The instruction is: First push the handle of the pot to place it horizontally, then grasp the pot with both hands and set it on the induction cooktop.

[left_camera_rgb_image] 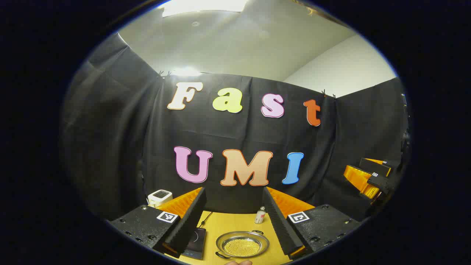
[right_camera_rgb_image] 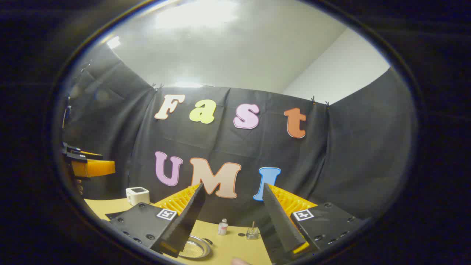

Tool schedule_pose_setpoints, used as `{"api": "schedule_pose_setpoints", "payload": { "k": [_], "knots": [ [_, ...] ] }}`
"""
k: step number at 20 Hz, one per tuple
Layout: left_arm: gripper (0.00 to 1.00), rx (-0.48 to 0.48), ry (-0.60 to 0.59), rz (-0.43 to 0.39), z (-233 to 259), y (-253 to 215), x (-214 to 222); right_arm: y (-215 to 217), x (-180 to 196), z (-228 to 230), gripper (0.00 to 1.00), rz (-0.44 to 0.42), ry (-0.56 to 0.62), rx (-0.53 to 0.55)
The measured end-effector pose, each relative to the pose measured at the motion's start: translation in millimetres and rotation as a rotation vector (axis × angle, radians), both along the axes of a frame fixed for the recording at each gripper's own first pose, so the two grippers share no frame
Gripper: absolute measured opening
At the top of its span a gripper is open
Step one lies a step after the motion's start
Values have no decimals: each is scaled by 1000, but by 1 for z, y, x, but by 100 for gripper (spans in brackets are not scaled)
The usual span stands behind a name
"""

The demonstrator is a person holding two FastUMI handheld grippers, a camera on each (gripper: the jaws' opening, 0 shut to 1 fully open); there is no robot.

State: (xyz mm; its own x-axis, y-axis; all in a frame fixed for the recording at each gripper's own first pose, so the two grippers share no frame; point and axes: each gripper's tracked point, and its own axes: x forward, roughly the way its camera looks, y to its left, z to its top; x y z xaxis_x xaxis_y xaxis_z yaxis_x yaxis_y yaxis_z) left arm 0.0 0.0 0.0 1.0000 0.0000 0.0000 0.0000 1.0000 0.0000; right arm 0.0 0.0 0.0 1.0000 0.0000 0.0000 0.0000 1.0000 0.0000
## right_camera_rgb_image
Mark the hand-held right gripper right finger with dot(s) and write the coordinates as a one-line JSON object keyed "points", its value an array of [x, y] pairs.
{"points": [[281, 221]]}

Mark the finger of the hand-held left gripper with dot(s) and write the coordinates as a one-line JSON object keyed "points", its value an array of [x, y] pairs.
{"points": [[94, 168], [86, 154]]}

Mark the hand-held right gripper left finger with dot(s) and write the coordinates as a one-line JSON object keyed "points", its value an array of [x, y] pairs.
{"points": [[186, 221]]}

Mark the pile of yellow soybeans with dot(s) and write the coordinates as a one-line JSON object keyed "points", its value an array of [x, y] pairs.
{"points": [[192, 249]]}

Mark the small glass cup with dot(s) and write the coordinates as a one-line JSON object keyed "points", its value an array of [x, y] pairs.
{"points": [[252, 234]]}

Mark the clear plastic bottle white label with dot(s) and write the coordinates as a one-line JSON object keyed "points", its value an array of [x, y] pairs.
{"points": [[223, 228]]}

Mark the white toaster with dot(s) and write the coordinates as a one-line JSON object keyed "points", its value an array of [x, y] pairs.
{"points": [[138, 195]]}

